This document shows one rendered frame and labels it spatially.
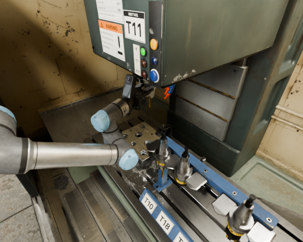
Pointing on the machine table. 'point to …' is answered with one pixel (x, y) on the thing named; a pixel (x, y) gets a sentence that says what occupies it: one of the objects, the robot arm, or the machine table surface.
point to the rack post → (159, 185)
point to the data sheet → (110, 10)
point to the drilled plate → (145, 159)
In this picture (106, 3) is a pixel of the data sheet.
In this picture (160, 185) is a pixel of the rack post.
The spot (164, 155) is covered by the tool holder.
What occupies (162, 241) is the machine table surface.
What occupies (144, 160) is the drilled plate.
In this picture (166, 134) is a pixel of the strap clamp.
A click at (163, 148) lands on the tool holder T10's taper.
